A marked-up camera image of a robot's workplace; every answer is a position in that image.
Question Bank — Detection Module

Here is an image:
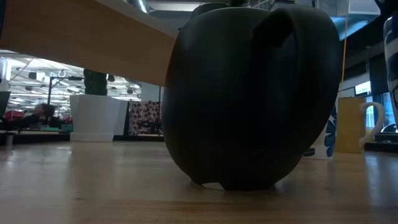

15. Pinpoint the matte black round mug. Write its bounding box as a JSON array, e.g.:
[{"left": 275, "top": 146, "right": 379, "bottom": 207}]
[{"left": 161, "top": 2, "right": 343, "bottom": 192}]

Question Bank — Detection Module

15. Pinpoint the white mug blue flower print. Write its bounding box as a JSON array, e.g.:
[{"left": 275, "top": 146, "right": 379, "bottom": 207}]
[{"left": 303, "top": 104, "right": 339, "bottom": 161}]

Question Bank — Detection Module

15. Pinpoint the yellow mug white handle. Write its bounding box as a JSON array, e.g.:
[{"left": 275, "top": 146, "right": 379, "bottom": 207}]
[{"left": 335, "top": 97, "right": 386, "bottom": 154}]

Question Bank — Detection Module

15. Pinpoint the blue white striped mug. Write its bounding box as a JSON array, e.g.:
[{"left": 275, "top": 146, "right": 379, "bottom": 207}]
[{"left": 382, "top": 12, "right": 398, "bottom": 125}]

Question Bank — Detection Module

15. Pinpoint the floral patterned fabric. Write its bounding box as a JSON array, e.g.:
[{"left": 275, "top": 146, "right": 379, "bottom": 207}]
[{"left": 129, "top": 101, "right": 163, "bottom": 136}]

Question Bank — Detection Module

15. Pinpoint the white faceted planter pot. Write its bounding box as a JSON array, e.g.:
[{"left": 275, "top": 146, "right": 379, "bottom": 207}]
[{"left": 69, "top": 94, "right": 129, "bottom": 143}]

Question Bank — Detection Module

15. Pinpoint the dark green cactus plant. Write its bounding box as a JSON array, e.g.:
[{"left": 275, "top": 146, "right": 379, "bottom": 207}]
[{"left": 83, "top": 68, "right": 108, "bottom": 96}]

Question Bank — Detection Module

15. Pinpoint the person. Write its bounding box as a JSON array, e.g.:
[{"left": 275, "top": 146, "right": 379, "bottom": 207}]
[{"left": 23, "top": 103, "right": 62, "bottom": 129}]

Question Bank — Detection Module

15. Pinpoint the silver ceiling duct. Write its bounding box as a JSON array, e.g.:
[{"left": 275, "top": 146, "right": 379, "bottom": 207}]
[{"left": 124, "top": 0, "right": 150, "bottom": 14}]

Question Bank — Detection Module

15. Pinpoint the wooden shelf riser black frame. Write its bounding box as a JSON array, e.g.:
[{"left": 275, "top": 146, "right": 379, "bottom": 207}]
[{"left": 0, "top": 0, "right": 180, "bottom": 87}]

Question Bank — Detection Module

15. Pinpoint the bright wall screen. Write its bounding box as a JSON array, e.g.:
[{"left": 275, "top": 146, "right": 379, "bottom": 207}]
[{"left": 354, "top": 81, "right": 372, "bottom": 96}]

